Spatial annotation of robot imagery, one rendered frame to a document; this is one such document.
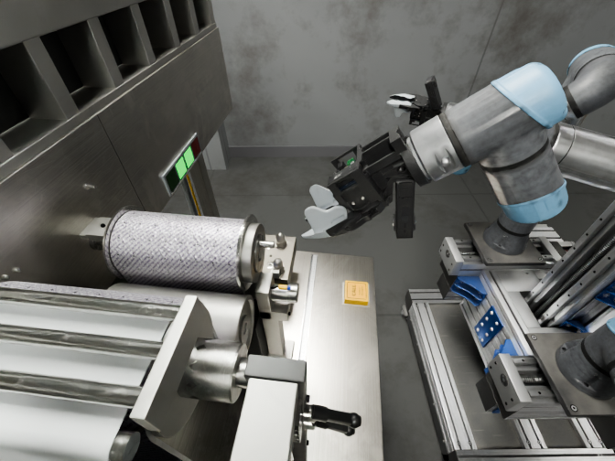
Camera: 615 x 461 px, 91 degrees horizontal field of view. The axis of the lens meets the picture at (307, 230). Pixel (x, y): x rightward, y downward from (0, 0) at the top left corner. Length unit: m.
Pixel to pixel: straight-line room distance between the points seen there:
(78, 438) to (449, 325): 1.70
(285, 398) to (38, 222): 0.51
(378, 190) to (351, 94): 2.63
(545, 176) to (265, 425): 0.40
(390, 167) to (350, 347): 0.57
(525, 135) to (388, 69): 2.65
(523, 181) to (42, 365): 0.52
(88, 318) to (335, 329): 0.66
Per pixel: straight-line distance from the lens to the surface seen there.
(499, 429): 1.72
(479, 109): 0.41
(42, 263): 0.67
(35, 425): 0.33
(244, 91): 3.05
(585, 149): 0.61
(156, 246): 0.60
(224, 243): 0.55
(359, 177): 0.41
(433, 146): 0.41
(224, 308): 0.55
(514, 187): 0.46
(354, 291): 0.94
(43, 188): 0.66
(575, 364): 1.14
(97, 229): 0.70
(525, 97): 0.41
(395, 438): 1.77
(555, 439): 1.82
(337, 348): 0.87
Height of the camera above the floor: 1.70
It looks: 45 degrees down
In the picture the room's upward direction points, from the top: straight up
